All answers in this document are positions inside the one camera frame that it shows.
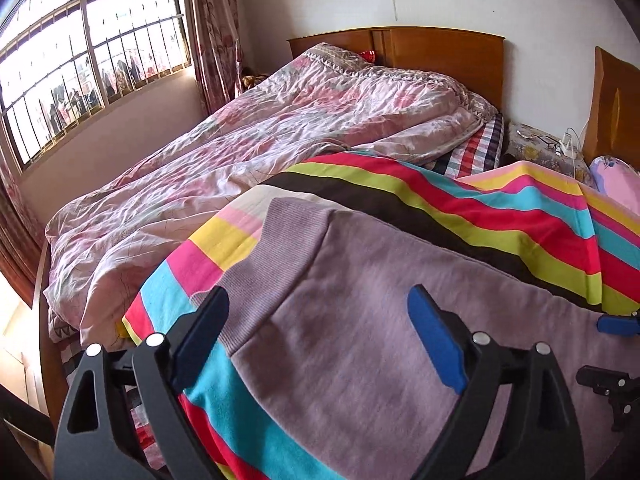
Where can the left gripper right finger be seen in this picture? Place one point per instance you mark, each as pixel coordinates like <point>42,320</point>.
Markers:
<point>539,436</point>

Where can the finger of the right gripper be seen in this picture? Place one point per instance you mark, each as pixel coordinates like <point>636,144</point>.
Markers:
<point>621,391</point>
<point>619,325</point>

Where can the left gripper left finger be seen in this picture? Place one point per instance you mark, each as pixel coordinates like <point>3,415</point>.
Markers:
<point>96,437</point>

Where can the lilac knit pants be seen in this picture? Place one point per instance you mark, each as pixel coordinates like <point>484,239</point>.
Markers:
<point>319,332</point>

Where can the pink floral crumpled quilt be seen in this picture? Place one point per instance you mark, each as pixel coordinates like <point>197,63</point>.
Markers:
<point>106,243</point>

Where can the rainbow striped blanket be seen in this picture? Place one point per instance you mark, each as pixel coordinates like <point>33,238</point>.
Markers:
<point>538,226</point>

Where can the pink bed sheet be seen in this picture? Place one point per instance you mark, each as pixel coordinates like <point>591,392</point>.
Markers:
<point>617,180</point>

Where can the cluttered bedside table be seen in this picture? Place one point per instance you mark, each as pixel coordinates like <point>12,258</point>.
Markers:
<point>523,143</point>

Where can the white power strip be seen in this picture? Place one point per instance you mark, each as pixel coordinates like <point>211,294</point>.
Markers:
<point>569,143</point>

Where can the right wooden headboard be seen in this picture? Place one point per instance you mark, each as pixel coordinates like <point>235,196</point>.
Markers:
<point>614,119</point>

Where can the wooden headboard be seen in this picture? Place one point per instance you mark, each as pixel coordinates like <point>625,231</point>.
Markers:
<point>476,59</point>
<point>614,119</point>

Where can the red plaid bed sheet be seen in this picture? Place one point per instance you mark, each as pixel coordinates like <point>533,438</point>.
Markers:
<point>481,152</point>

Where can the left wooden headboard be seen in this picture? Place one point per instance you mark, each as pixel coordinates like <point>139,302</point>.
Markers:
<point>476,59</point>

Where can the floral pink curtain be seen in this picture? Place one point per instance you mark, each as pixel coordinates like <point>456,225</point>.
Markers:
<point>216,53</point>

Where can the barred window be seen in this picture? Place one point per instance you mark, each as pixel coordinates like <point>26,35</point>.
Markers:
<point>64,61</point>

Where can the wooden bed frame side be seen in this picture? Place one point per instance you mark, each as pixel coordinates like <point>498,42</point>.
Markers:
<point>50,380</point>

